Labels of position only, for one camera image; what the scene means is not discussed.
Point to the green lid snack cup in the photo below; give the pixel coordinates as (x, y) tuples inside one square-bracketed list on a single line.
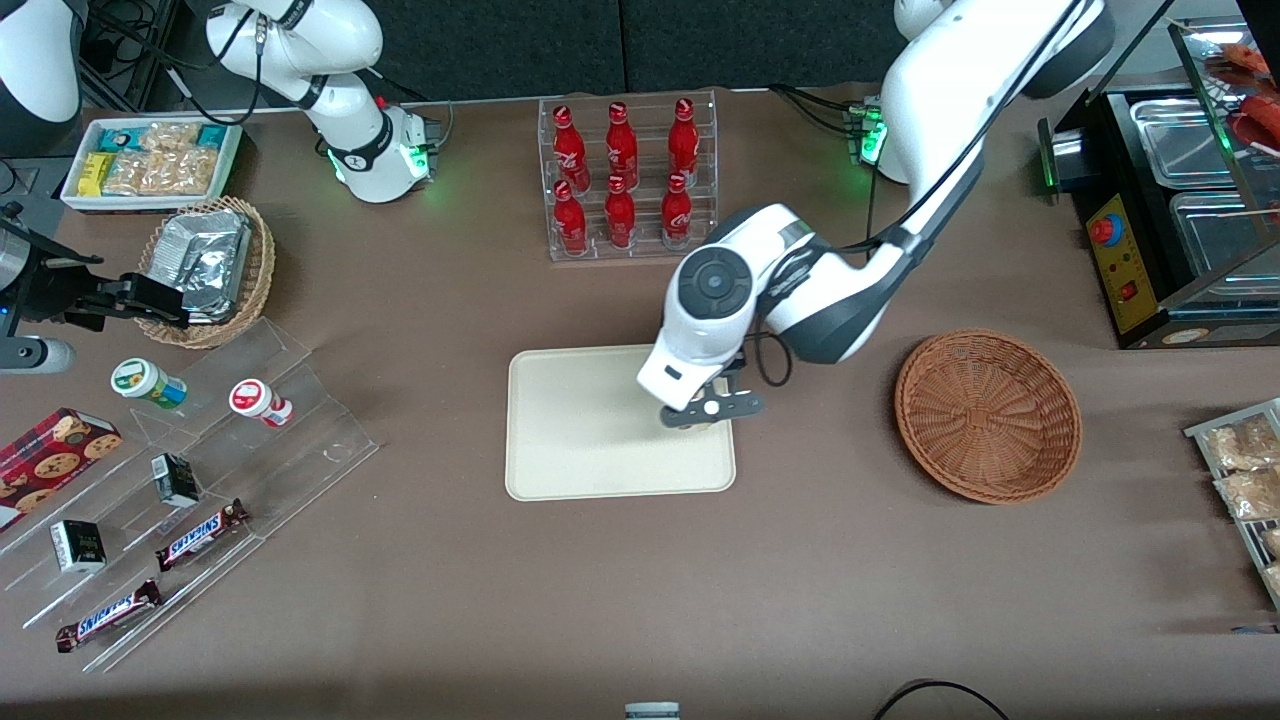
[(145, 382)]

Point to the clear acrylic stepped display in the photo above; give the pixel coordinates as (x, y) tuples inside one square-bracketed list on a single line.
[(290, 440)]

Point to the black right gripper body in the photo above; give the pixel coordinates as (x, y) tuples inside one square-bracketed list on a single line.
[(52, 285)]

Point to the clear bag of crackers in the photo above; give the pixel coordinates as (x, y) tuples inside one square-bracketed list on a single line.
[(1275, 578), (1250, 493), (1272, 541), (1240, 442)]

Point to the clear acrylic bottle rack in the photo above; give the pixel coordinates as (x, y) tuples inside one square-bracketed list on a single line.
[(645, 250)]

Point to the steel warmer pan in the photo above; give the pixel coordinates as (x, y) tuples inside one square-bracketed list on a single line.
[(1225, 235), (1180, 140)]

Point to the black food warmer yellow panel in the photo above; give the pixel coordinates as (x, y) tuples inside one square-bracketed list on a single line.
[(1125, 270)]

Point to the red plaid cookie box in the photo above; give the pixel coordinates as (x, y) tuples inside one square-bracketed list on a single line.
[(55, 460)]

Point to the small black box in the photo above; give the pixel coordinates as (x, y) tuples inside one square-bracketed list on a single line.
[(175, 482), (78, 546)]

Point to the cream plastic tray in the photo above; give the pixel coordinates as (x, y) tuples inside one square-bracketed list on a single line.
[(570, 430)]

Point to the teal snack packet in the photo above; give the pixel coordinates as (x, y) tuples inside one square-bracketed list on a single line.
[(212, 135), (118, 138)]

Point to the tray of packaged snacks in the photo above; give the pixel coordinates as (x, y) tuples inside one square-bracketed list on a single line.
[(1200, 432)]

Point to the small clear cracker bag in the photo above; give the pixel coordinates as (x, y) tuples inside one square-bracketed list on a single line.
[(170, 135)]

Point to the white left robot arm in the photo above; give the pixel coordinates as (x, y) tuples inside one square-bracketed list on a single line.
[(930, 100)]

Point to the white rectangular snack tray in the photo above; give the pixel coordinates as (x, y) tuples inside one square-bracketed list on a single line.
[(72, 195)]

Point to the round brown wicker basket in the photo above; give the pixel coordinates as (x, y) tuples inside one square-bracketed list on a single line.
[(985, 415)]

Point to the light woven wicker basket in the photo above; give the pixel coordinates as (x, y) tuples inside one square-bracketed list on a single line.
[(258, 270)]

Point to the Snickers chocolate bar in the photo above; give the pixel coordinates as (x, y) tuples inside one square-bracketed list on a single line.
[(108, 616), (200, 535)]

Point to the red lid snack cup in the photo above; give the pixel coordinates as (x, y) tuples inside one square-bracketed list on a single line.
[(255, 400)]

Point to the red cola bottle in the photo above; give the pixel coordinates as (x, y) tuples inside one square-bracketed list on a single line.
[(620, 217), (569, 148), (684, 140), (621, 145), (570, 222), (677, 215)]

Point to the large clear cracker bag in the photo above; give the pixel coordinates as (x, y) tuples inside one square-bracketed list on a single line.
[(165, 172)]

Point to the grey device at table edge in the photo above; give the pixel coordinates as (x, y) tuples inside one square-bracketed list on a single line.
[(652, 711)]

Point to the yellow snack packet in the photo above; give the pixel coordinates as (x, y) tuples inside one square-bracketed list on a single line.
[(95, 173)]

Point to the red grilled food skewer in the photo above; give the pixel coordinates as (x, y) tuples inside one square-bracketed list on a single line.
[(1257, 125), (1240, 62)]

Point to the silver foil packets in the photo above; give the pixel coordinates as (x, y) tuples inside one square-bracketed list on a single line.
[(205, 260)]

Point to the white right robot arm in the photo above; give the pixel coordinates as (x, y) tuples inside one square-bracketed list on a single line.
[(345, 110)]

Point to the blue tape strip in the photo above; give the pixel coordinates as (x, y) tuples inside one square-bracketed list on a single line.
[(1255, 628)]

